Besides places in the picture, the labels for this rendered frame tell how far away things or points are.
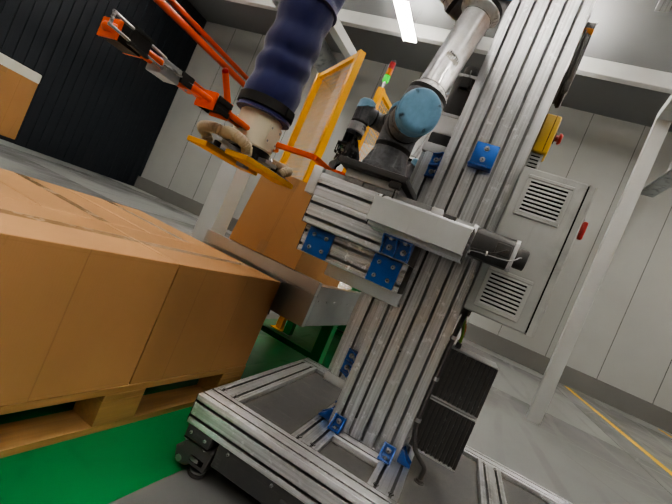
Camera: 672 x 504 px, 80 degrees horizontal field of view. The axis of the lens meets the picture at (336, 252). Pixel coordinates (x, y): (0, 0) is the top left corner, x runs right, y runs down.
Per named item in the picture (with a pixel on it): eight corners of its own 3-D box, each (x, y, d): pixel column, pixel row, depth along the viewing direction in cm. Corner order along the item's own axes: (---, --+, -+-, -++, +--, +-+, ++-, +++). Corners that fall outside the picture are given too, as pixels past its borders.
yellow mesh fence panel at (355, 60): (218, 294, 347) (313, 72, 346) (229, 297, 352) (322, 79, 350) (238, 330, 270) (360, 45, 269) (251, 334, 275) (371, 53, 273)
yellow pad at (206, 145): (239, 169, 178) (244, 159, 178) (257, 176, 174) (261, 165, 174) (185, 139, 147) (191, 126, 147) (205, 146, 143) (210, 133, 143)
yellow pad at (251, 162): (273, 182, 171) (277, 171, 171) (291, 189, 167) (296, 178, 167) (223, 152, 139) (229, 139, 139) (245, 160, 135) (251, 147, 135)
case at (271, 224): (281, 265, 249) (309, 209, 254) (335, 291, 234) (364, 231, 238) (228, 238, 194) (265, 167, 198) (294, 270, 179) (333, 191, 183)
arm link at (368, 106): (381, 104, 170) (365, 94, 166) (371, 128, 170) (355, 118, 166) (373, 107, 177) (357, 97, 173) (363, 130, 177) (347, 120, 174)
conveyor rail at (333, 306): (409, 321, 388) (417, 303, 388) (414, 323, 386) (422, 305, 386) (295, 321, 178) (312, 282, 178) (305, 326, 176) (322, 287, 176)
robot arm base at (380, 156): (406, 191, 130) (418, 163, 130) (399, 177, 116) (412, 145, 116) (365, 176, 135) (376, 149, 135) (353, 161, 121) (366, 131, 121)
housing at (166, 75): (162, 81, 118) (168, 67, 118) (178, 86, 116) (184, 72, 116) (143, 68, 112) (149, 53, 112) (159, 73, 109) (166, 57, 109)
